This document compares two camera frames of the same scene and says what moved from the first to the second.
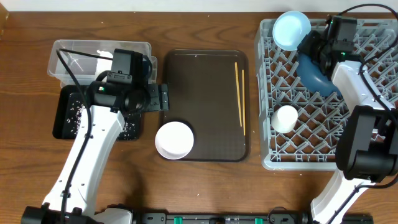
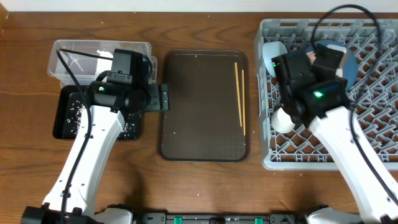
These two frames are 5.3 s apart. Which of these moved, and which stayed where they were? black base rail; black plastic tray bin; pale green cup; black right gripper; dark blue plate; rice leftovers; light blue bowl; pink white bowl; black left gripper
Moved: pink white bowl; black right gripper; dark blue plate; light blue bowl
Stayed: black left gripper; pale green cup; rice leftovers; black plastic tray bin; black base rail
